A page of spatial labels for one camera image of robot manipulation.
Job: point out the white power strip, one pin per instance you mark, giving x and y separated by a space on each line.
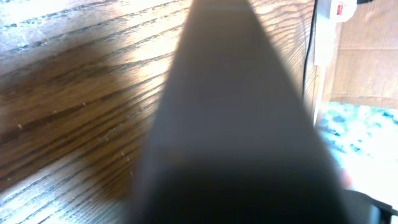
328 14

